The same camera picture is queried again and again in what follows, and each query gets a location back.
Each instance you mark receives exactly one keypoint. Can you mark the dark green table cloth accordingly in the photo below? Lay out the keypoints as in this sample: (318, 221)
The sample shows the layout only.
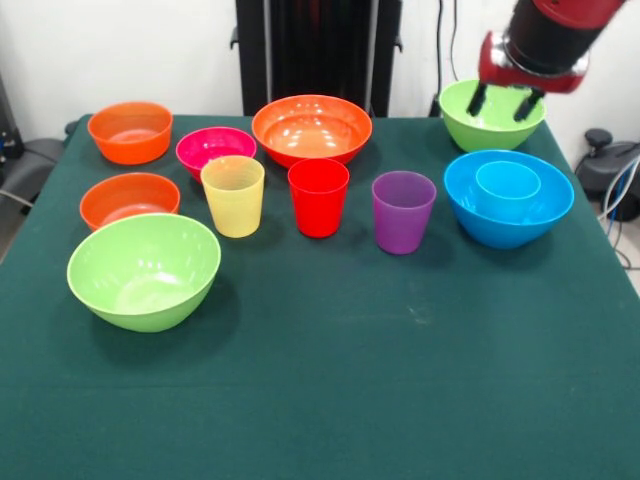
(320, 375)

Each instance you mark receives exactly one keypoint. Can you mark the small orange bowl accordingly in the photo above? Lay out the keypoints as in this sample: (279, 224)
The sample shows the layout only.
(115, 200)
(130, 145)

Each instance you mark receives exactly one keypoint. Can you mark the pink bowl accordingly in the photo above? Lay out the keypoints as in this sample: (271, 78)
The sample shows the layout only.
(200, 160)

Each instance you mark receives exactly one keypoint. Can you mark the green bowl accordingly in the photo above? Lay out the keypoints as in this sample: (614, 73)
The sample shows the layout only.
(492, 135)
(144, 280)

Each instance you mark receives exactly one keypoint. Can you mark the gray chair base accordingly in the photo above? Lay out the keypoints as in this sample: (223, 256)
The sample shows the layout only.
(30, 165)

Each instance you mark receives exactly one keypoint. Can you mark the blue bowl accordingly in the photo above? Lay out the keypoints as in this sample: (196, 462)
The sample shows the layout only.
(505, 232)

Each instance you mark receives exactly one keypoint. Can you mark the large orange bowl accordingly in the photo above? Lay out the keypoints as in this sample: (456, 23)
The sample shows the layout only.
(300, 145)

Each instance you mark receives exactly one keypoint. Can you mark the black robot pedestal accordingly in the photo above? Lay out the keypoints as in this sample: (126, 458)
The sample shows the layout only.
(320, 50)

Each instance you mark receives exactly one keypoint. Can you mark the purple cup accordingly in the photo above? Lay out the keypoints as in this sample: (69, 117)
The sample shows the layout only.
(402, 220)

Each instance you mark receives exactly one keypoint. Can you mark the red cup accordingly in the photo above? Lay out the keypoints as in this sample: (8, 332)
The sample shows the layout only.
(318, 205)

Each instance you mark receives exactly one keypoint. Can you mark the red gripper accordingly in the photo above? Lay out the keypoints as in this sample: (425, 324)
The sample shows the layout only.
(500, 72)

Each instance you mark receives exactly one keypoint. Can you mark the blue cup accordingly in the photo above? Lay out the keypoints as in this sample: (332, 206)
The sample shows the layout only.
(507, 192)

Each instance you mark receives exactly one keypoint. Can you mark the yellow cup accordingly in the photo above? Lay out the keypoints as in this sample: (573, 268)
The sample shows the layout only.
(232, 205)

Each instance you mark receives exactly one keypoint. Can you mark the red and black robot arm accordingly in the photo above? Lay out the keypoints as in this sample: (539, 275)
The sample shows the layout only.
(550, 35)

